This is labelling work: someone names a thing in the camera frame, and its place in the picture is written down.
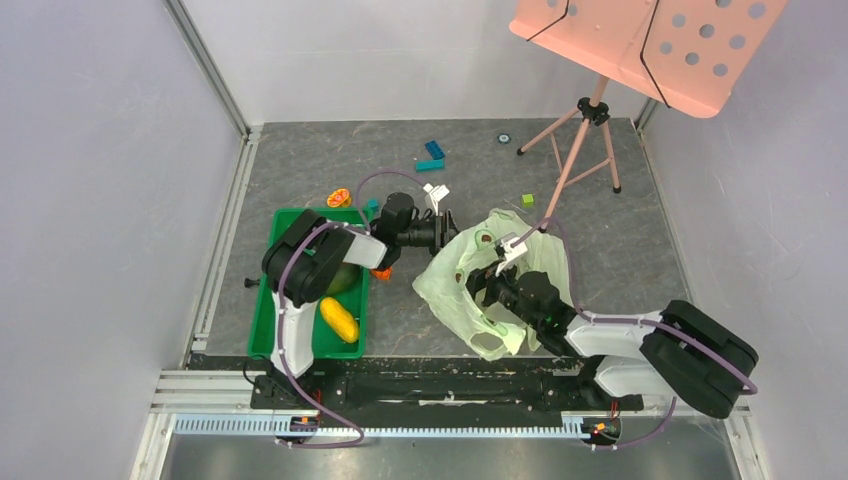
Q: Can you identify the pink tripod stand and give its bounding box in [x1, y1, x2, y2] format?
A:
[516, 74, 623, 223]

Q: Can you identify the dark green fake avocado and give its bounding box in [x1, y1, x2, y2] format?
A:
[325, 263, 362, 296]

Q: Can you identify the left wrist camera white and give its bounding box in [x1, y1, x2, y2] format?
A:
[422, 183, 450, 216]

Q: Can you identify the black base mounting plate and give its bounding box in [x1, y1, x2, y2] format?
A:
[250, 357, 644, 428]

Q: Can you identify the pale green plastic bag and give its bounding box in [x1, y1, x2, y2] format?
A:
[412, 209, 572, 361]

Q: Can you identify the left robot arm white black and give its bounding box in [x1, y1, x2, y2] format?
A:
[262, 192, 459, 408]

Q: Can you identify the yellow fake fruit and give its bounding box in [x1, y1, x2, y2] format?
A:
[319, 297, 360, 344]

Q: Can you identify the white cable duct strip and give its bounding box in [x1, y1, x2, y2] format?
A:
[173, 413, 593, 440]

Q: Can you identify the blue lego brick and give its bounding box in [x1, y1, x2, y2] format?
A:
[425, 140, 445, 160]

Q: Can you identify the green plastic tray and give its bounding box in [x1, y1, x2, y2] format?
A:
[246, 207, 371, 360]

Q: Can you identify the orange yellow round toy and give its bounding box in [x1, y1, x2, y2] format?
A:
[326, 188, 353, 208]

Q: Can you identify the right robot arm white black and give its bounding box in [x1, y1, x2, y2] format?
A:
[465, 265, 759, 419]

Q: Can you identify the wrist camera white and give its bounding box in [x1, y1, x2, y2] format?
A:
[422, 183, 450, 216]
[495, 233, 528, 276]

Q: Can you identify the orange curved toy piece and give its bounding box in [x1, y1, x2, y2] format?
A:
[370, 267, 392, 281]

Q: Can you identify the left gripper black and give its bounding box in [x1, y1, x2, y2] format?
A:
[398, 210, 480, 259]

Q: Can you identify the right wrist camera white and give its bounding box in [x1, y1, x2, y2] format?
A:
[495, 233, 528, 276]

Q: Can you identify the pink music stand desk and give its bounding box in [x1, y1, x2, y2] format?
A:
[509, 0, 787, 118]

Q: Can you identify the teal rectangular block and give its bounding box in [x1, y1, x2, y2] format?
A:
[415, 159, 445, 173]

